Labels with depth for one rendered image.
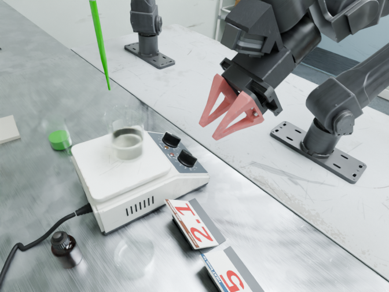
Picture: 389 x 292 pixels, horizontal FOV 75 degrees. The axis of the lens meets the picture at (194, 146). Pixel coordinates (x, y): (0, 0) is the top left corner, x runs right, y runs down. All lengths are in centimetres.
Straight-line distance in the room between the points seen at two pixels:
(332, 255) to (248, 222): 13
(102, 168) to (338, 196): 42
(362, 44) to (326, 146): 267
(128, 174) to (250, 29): 25
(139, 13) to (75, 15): 110
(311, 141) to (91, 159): 43
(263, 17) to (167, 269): 34
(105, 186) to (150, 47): 59
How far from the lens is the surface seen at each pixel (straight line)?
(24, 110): 72
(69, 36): 190
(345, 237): 51
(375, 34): 317
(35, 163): 57
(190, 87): 75
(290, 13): 37
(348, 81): 54
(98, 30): 33
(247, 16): 33
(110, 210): 38
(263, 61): 37
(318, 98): 53
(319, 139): 57
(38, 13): 182
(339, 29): 40
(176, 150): 47
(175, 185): 41
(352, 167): 62
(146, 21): 83
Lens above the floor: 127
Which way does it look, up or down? 43 degrees down
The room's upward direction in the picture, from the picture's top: 6 degrees clockwise
